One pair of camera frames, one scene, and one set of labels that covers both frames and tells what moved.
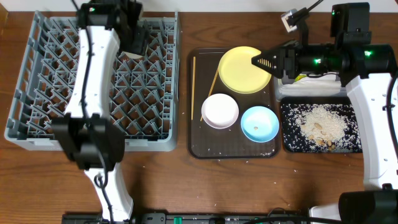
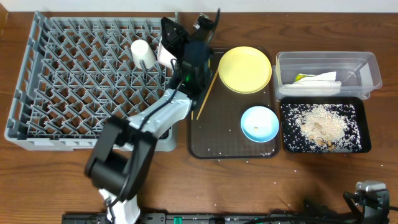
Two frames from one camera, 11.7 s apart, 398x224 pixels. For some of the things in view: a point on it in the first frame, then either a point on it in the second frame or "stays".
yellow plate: [237, 73] stays
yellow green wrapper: [300, 76] stays
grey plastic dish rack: [143, 93] stays
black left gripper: [137, 43] → [189, 38]
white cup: [132, 55] → [141, 50]
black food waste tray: [319, 124] stays
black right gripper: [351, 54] → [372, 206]
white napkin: [323, 84] stays
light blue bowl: [260, 124] stays
